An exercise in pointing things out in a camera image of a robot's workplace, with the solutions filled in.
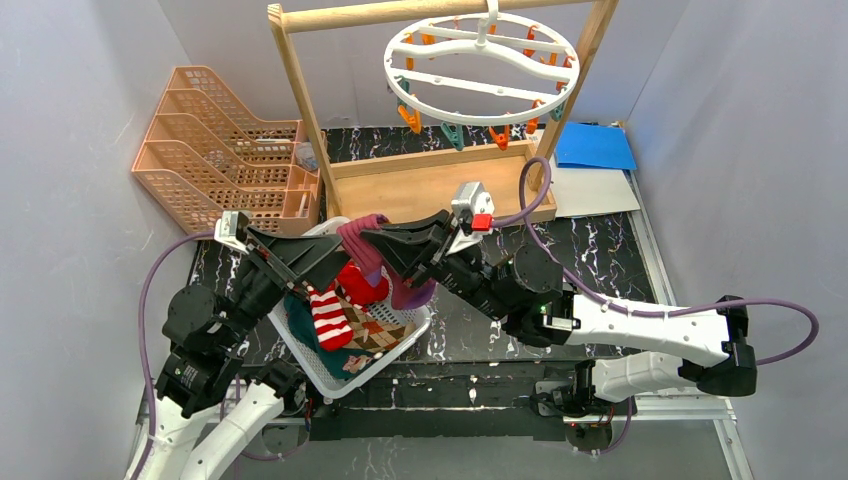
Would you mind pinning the white round clip hanger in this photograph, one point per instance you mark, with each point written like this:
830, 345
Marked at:
483, 69

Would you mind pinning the purple sock with yellow cuff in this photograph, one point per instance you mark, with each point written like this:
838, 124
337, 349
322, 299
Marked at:
372, 264

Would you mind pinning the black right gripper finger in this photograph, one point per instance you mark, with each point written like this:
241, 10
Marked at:
409, 261
428, 231

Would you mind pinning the red white striped sock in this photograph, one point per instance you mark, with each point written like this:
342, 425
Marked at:
332, 329

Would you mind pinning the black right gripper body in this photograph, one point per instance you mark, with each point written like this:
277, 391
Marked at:
436, 248

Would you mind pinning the white paper sheet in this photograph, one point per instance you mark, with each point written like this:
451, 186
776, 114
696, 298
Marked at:
582, 192

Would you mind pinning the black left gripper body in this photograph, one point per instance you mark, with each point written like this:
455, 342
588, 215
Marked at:
263, 265

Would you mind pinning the orange front-centre clothes peg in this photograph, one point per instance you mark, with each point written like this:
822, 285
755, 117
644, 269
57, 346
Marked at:
501, 138

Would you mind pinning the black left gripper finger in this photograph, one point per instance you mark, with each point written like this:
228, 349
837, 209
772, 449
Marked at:
295, 245
313, 267

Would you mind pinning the dark green sock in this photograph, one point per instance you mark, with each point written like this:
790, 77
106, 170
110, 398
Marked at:
344, 363

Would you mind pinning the orange front-left clothes peg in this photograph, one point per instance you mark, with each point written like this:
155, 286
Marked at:
410, 116

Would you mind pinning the blue folder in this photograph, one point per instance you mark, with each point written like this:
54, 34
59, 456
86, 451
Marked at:
594, 147

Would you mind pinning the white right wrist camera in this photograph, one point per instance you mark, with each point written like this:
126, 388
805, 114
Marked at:
473, 210

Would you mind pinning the argyle brown sock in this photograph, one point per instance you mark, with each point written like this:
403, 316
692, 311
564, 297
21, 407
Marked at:
372, 334

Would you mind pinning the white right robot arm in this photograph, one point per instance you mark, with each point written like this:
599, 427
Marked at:
528, 294

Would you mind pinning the peach plastic file organizer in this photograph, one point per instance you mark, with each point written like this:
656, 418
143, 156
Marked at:
205, 152

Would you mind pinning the teal front clothes peg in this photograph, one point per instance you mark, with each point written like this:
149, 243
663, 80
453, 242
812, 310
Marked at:
454, 134

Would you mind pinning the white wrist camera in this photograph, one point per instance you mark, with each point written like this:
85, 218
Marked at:
231, 230
473, 210

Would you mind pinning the wooden hanger rack stand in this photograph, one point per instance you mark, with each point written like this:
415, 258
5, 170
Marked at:
409, 186

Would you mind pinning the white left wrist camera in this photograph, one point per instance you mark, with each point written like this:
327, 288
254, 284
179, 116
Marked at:
231, 230

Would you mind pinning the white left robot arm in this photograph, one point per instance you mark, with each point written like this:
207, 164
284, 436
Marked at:
202, 411

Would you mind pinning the orange front-right clothes peg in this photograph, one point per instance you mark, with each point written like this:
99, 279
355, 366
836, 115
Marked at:
532, 123

